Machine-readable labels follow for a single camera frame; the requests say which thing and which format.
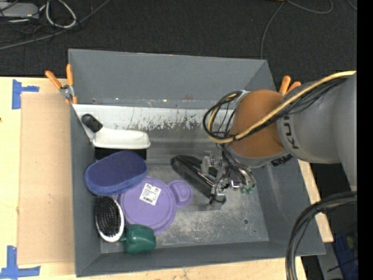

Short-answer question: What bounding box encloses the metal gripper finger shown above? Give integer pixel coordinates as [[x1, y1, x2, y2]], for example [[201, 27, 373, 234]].
[[208, 185, 227, 206], [202, 154, 218, 176]]

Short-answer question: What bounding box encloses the black long flat object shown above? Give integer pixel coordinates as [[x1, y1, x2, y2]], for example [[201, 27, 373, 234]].
[[170, 154, 219, 200]]

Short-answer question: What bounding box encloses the purple plastic lid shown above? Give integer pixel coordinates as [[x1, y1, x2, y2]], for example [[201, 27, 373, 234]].
[[115, 176, 194, 235]]

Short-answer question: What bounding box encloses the green toy pepper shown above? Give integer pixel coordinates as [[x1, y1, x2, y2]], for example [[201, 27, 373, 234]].
[[119, 224, 157, 255]]

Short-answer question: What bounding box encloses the blue oval sponge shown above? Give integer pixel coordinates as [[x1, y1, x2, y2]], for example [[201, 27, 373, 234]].
[[84, 150, 149, 197]]

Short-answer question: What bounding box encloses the grey metal bin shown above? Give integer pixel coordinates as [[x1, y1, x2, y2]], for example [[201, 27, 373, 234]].
[[67, 48, 326, 277]]

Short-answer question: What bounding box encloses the white oval black-bristle brush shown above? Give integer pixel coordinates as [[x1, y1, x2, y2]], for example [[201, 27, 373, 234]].
[[94, 195, 125, 243]]

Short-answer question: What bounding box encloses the brown cardboard board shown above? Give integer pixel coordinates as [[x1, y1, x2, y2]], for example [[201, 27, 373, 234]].
[[16, 92, 76, 265]]

